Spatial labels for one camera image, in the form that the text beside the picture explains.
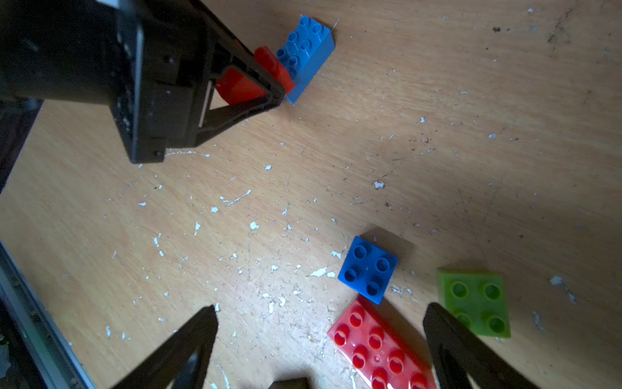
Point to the dark blue square lego brick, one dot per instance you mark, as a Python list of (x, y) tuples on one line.
[(367, 270)]

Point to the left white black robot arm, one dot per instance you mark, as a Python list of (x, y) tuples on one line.
[(56, 50)]

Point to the black square lego brick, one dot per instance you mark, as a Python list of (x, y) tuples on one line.
[(298, 383)]

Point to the light blue long lego brick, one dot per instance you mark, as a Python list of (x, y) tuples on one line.
[(306, 50)]

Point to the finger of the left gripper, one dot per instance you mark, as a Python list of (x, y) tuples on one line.
[(224, 53)]

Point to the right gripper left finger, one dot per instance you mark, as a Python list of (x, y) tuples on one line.
[(182, 361)]

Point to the long red lego brick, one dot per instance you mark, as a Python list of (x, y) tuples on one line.
[(376, 351)]

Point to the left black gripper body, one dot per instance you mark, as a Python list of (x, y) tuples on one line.
[(167, 47)]

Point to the aluminium front rail frame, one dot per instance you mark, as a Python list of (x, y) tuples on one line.
[(34, 353)]

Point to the small red lego brick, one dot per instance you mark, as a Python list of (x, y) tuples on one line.
[(235, 88)]

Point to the lime green square lego brick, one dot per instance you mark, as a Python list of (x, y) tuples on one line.
[(476, 299)]

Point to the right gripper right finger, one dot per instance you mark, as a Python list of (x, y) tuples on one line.
[(460, 358)]

